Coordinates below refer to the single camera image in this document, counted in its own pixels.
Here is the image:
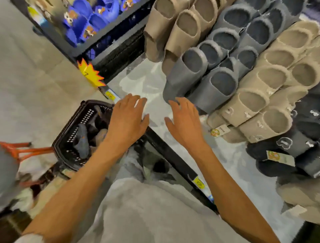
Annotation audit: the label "person's right hand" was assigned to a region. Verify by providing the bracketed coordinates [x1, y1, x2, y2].
[164, 97, 208, 154]

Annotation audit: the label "person's left hand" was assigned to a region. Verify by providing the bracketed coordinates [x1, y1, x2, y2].
[104, 93, 150, 156]

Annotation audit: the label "black slipper display shelf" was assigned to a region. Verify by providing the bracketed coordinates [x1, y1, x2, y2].
[90, 0, 320, 243]

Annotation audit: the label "black basket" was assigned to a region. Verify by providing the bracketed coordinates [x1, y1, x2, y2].
[52, 99, 148, 172]

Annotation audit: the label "column of beige slippers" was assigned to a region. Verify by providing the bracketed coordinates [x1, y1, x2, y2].
[207, 20, 320, 144]

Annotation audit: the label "column of black slippers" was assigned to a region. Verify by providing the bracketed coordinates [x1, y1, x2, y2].
[246, 84, 320, 179]

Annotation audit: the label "display of blue cartoon slides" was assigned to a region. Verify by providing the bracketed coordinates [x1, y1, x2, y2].
[62, 0, 141, 48]

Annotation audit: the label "column of grey slippers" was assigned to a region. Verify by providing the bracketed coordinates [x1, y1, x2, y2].
[197, 0, 306, 81]

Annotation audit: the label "rows of beige cartoon slippers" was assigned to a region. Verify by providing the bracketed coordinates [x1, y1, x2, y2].
[26, 0, 73, 26]

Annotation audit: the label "person's left forearm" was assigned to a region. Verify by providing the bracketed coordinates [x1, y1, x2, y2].
[22, 140, 130, 243]

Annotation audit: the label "person's right forearm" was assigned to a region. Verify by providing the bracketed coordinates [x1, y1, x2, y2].
[191, 145, 281, 243]

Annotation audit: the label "person's light blue jeans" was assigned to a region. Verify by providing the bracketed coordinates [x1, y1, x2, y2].
[120, 145, 178, 184]

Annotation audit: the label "black side display bin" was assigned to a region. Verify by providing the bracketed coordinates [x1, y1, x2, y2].
[10, 0, 156, 61]

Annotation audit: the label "person's light grey shirt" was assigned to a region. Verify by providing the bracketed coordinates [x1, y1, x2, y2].
[15, 177, 250, 243]

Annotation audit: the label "yellow starburst price sticker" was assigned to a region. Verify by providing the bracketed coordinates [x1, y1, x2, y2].
[77, 58, 106, 88]

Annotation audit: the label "brown wooden stand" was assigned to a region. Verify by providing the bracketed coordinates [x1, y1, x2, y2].
[0, 209, 32, 243]

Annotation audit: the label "orange frame grey stool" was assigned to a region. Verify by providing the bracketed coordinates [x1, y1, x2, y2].
[0, 141, 55, 213]

